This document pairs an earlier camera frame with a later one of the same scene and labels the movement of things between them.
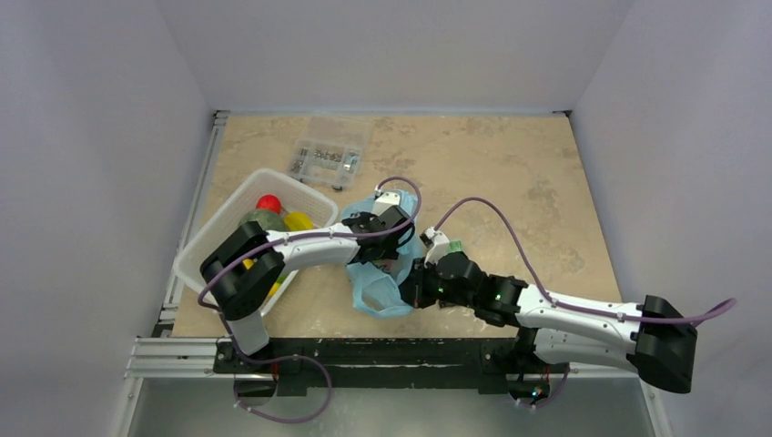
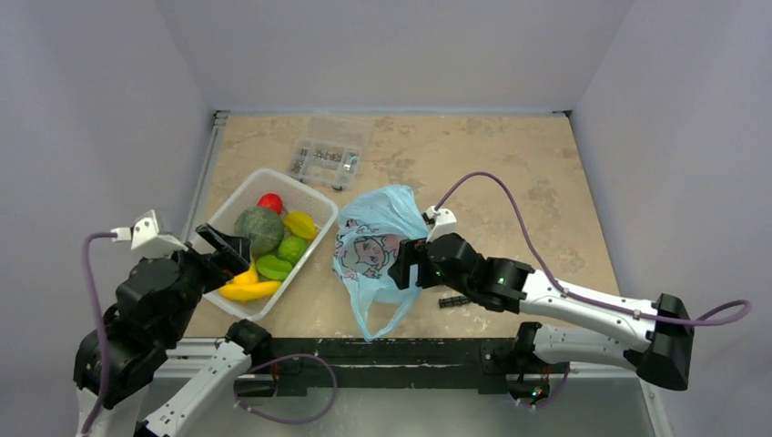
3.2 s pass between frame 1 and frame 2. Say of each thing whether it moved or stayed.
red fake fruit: stayed
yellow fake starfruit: stayed
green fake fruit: stayed
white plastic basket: stayed
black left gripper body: moved
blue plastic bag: moved
